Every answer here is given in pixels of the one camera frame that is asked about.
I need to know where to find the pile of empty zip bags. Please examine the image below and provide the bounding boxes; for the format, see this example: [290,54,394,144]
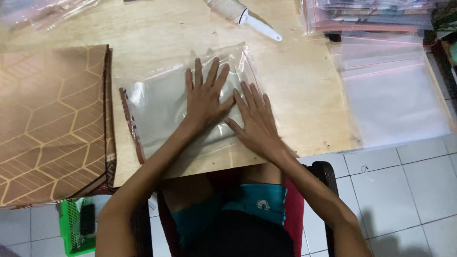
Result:
[330,31,455,149]

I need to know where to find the stack of packed plastic bags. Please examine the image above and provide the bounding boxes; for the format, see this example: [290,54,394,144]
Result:
[301,0,438,36]

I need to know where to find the brown folded cloth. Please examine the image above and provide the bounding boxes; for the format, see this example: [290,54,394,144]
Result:
[119,87,146,165]

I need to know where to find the teal shorts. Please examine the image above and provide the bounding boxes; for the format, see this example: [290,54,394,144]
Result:
[171,183,288,245]

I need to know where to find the white lint roller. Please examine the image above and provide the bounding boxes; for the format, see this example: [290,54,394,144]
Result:
[203,0,283,42]

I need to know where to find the red and black chair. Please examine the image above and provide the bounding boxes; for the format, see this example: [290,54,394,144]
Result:
[156,161,340,257]

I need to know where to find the clear zip plastic bag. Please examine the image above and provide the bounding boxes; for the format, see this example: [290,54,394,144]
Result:
[119,42,280,165]

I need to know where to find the black device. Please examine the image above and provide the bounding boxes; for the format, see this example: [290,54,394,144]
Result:
[79,204,96,236]

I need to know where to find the green plastic basket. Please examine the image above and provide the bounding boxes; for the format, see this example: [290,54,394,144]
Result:
[59,197,97,257]

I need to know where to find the black shirt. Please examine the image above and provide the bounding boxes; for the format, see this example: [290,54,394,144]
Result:
[184,210,296,257]

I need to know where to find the person's right leg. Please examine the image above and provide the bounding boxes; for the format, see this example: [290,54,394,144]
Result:
[243,162,284,187]

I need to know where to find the dark green patterned cloth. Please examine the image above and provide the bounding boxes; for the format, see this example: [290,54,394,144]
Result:
[431,0,457,40]

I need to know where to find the person's leg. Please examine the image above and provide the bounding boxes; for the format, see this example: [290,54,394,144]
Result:
[160,173,216,215]
[243,162,284,187]

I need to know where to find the stack of brown hexagon-patterned fabric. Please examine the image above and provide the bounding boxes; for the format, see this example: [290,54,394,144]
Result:
[0,44,118,210]

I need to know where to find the person's left hand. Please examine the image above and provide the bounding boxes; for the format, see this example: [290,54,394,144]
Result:
[184,57,236,134]

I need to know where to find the person's right hand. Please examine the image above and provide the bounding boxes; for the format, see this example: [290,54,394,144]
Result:
[224,81,288,161]

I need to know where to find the heap of clear plastic bags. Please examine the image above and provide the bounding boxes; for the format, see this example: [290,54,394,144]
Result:
[0,0,109,32]

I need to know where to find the person's left leg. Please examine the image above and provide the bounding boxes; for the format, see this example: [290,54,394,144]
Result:
[160,173,216,215]

